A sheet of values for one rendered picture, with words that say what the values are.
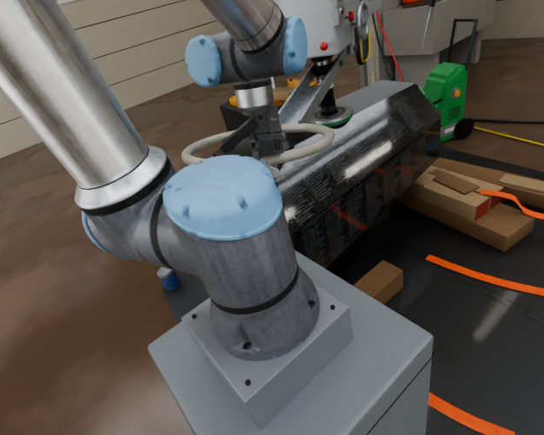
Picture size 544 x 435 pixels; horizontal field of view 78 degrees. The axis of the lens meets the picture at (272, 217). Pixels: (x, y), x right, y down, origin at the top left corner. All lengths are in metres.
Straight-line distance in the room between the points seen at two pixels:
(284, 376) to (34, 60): 0.51
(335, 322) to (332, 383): 0.10
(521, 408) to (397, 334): 0.98
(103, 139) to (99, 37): 7.11
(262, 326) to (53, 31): 0.44
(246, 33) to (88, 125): 0.27
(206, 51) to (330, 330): 0.54
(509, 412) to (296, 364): 1.12
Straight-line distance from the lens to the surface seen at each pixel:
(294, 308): 0.52
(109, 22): 7.65
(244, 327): 0.52
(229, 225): 0.40
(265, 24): 0.59
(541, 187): 2.47
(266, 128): 0.85
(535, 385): 1.67
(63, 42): 0.49
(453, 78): 3.06
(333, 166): 1.53
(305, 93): 1.55
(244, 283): 0.46
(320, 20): 1.52
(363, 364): 0.63
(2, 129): 7.45
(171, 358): 0.74
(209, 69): 0.70
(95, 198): 0.52
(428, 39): 4.29
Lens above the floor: 1.40
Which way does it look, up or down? 34 degrees down
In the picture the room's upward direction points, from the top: 15 degrees counter-clockwise
